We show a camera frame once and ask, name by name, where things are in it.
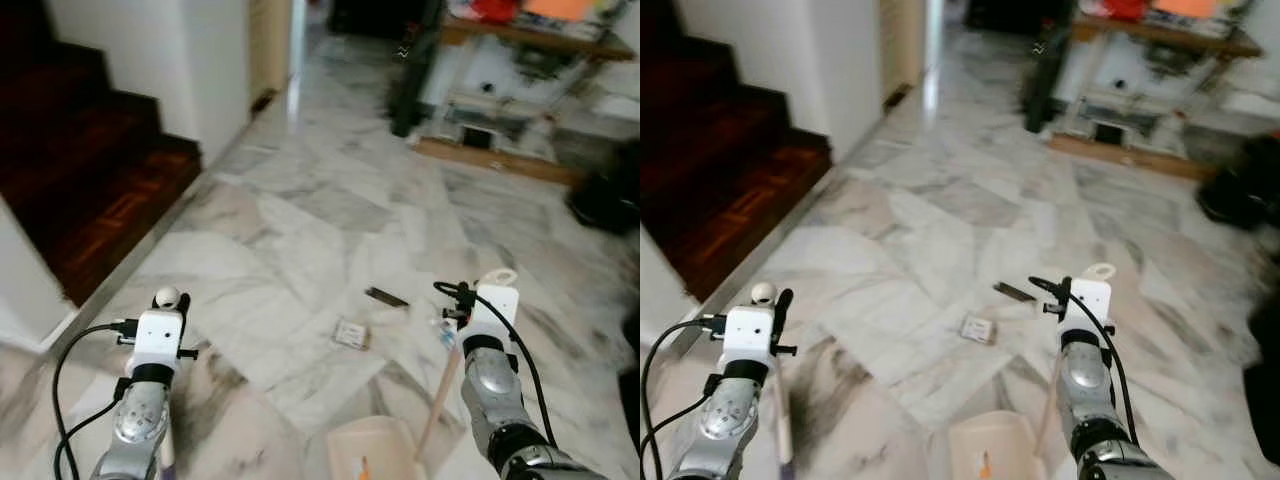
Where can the wooden broom with white knob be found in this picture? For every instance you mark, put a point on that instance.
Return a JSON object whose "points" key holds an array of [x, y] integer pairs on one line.
{"points": [[167, 297], [764, 293]]}

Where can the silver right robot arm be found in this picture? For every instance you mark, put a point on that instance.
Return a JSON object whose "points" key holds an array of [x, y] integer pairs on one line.
{"points": [[1088, 380], [495, 385]]}

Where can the small square card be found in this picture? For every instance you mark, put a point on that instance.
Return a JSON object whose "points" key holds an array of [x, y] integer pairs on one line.
{"points": [[977, 328], [350, 333]]}

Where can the dark wooden staircase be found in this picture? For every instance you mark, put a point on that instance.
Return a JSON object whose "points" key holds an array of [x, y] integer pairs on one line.
{"points": [[80, 170], [720, 170]]}

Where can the black bag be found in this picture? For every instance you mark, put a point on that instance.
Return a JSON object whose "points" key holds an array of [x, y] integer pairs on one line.
{"points": [[1240, 190], [610, 195]]}

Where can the wooden shelf unit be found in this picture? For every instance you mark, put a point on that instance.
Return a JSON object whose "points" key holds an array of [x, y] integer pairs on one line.
{"points": [[520, 90], [1150, 85]]}

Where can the black upright appliance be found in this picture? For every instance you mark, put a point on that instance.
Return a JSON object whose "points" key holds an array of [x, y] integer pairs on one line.
{"points": [[410, 70], [1045, 70]]}

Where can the red item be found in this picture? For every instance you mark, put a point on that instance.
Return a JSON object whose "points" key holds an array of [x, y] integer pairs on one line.
{"points": [[1122, 8], [492, 9]]}

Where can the orange item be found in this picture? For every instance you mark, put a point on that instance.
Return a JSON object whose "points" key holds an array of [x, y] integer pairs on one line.
{"points": [[555, 8], [1185, 7]]}

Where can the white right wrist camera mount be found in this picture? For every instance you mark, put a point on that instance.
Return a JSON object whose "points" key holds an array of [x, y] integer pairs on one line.
{"points": [[494, 302], [1090, 298]]}

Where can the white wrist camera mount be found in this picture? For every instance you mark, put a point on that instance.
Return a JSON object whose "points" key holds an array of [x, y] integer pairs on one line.
{"points": [[494, 302], [1090, 298], [158, 338], [750, 335]]}

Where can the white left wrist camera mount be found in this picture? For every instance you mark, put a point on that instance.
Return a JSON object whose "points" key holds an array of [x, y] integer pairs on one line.
{"points": [[750, 335], [158, 338]]}

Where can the light wooden wall panel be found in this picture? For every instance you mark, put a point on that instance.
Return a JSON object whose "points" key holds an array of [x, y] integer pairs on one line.
{"points": [[270, 50], [902, 50]]}

